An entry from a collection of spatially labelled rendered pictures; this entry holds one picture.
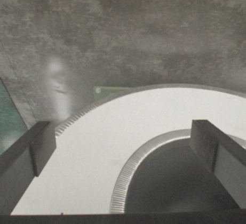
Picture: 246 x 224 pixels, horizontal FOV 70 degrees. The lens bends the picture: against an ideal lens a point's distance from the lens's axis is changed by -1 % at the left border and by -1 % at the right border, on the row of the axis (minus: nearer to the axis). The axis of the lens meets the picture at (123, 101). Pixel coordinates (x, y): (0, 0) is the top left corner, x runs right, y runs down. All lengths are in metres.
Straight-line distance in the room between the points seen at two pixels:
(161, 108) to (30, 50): 0.84
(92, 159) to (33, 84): 0.87
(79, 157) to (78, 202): 0.14
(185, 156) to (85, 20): 0.80
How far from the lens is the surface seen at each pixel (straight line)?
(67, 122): 0.74
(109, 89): 1.17
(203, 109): 0.82
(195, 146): 0.17
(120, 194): 0.54
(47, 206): 0.57
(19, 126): 1.76
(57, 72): 1.23
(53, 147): 0.17
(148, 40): 1.02
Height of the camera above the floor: 0.95
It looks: 51 degrees down
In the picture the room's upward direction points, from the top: 172 degrees counter-clockwise
